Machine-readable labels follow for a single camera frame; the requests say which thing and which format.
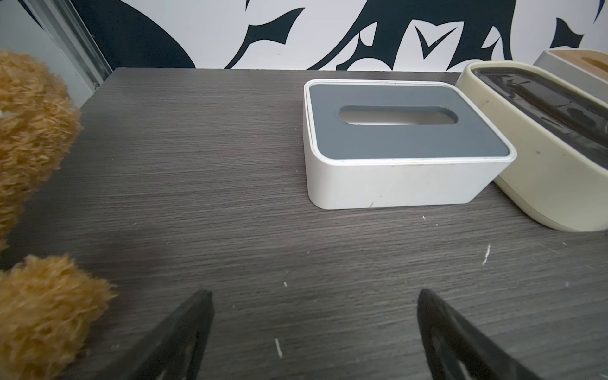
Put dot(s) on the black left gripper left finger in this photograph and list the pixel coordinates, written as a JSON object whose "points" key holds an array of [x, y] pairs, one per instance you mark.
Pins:
{"points": [[174, 349]]}

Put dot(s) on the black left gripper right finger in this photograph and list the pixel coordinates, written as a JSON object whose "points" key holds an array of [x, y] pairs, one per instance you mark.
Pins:
{"points": [[456, 349]]}

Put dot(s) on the white box bamboo lid rear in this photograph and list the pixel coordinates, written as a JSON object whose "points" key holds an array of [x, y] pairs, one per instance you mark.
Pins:
{"points": [[585, 69]]}

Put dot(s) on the cream box dark clear lid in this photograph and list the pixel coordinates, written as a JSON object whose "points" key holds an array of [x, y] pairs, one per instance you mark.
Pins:
{"points": [[559, 177]]}

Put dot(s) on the white box grey lid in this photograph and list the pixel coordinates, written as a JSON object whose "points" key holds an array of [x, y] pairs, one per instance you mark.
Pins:
{"points": [[379, 143]]}

